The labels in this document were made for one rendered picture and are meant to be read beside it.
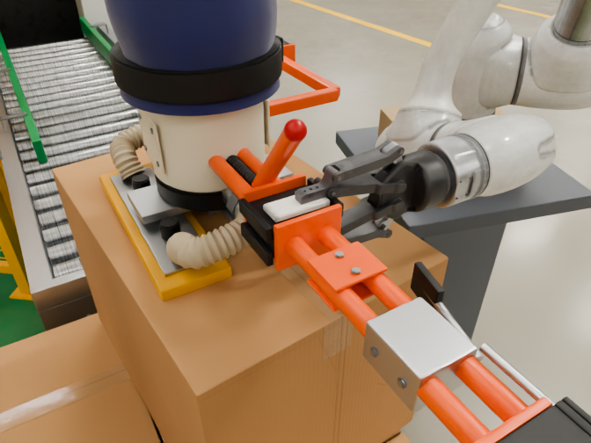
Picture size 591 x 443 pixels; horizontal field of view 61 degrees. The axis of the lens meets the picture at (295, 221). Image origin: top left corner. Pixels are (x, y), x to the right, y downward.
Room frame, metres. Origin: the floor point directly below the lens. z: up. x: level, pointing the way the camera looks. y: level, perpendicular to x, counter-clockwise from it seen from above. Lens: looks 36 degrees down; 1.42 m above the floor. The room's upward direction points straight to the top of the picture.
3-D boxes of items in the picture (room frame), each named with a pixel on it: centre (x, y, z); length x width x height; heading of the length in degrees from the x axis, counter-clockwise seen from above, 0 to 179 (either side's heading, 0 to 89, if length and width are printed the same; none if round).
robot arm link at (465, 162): (0.58, -0.20, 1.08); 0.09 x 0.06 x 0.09; 30
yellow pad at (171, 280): (0.64, 0.21, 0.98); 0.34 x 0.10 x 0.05; 30
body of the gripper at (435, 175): (0.54, -0.14, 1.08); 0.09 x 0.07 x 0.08; 120
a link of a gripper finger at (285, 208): (0.47, 0.00, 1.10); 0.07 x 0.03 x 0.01; 120
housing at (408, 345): (0.28, -0.10, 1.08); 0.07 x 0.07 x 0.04; 30
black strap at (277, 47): (0.69, 0.13, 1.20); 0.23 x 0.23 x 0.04
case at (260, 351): (0.68, 0.12, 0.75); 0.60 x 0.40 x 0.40; 35
